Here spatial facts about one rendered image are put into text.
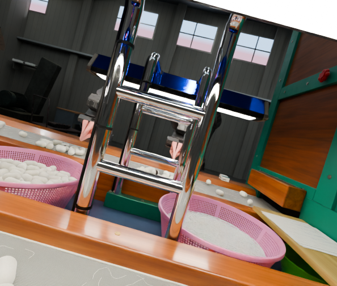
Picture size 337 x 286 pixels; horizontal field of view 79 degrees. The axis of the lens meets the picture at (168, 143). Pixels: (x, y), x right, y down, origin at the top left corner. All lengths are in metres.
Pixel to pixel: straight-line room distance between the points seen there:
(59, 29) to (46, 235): 9.51
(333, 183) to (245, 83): 7.13
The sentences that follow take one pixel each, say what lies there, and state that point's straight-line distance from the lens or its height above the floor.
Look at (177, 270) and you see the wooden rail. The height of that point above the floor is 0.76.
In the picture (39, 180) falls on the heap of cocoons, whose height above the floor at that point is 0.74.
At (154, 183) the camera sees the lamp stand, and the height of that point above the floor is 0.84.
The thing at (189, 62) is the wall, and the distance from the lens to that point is 7.75.
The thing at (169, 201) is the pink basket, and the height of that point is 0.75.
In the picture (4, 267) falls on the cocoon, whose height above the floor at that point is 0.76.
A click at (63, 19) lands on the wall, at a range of 9.81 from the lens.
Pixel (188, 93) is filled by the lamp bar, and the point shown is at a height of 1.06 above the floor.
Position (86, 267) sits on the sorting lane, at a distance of 0.30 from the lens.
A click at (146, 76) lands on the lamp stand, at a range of 0.57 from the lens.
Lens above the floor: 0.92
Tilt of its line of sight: 3 degrees down
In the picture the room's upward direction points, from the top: 16 degrees clockwise
